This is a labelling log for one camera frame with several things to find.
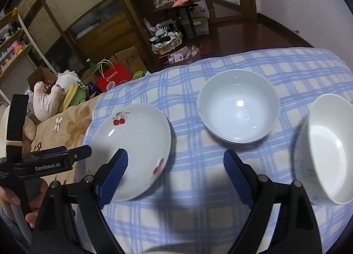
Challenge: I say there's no wicker basket with items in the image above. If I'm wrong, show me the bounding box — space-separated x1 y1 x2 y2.
150 20 182 55

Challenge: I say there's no left wall shelf with figures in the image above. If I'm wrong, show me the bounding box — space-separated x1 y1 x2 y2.
1 8 32 83

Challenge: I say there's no small cherry plate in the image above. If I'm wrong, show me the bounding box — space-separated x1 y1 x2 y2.
86 104 171 201

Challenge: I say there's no wooden wardrobe cabinet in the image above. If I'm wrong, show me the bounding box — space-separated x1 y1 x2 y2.
1 0 162 73

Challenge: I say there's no cardboard box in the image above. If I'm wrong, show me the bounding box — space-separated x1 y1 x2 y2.
27 66 57 94

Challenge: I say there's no small black side table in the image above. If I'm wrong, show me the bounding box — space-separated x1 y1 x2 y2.
153 0 201 47

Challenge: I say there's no red rimmed plain bowl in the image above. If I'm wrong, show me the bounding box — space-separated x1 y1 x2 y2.
197 69 281 144

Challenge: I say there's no red paper shopping bag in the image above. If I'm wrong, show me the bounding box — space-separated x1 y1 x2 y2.
96 60 132 92

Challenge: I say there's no white plush toy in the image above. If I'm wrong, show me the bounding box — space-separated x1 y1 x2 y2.
32 70 80 122

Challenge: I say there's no person's left hand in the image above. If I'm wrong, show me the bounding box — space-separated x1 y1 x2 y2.
1 179 48 228

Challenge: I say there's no green glass bottle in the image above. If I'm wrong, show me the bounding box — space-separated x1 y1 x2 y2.
86 58 97 73

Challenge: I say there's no large white serving bowl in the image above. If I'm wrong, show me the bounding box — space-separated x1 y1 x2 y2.
294 94 352 206

